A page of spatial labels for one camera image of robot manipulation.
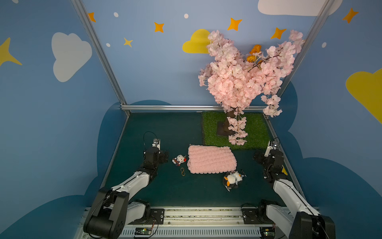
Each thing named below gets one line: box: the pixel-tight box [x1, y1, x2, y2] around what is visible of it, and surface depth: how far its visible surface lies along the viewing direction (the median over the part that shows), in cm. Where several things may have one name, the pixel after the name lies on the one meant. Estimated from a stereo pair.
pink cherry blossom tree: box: [198, 29, 305, 146], surface depth 70 cm
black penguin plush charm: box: [222, 169, 247, 193], surface depth 84 cm
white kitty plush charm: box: [172, 154, 187, 167], surface depth 94 cm
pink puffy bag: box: [187, 144, 238, 174], surface depth 91 cm
